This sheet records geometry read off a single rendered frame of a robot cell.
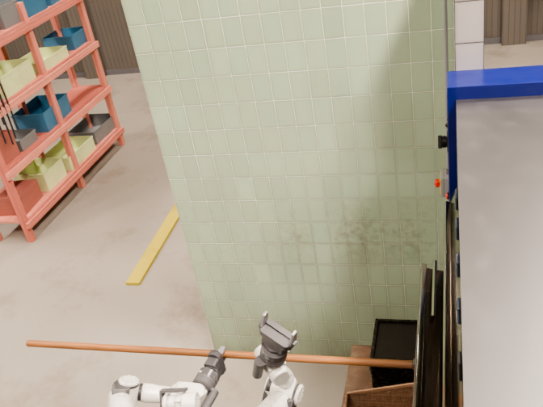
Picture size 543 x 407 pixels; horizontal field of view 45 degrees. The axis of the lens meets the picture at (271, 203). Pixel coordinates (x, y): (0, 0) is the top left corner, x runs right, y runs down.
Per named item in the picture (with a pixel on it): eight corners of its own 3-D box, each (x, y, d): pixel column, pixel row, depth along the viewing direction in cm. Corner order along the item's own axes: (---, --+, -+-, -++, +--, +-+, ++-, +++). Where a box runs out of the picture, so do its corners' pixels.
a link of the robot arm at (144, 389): (168, 404, 255) (118, 398, 254) (171, 379, 253) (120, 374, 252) (165, 417, 245) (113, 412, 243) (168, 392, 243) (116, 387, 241)
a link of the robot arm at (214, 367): (204, 347, 266) (190, 369, 256) (225, 351, 262) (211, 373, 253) (210, 369, 272) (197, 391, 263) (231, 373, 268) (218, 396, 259)
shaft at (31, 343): (26, 347, 295) (23, 342, 294) (29, 343, 298) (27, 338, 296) (413, 370, 248) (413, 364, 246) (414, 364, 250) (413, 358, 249)
